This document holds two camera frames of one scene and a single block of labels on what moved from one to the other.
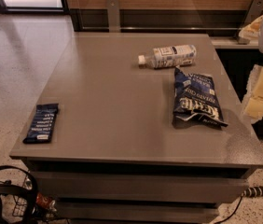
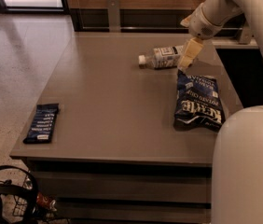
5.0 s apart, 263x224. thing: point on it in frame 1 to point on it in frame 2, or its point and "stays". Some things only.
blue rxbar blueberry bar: (42, 123) stays
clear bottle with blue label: (168, 56) stays
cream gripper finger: (253, 30) to (186, 21)
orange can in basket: (46, 202) stays
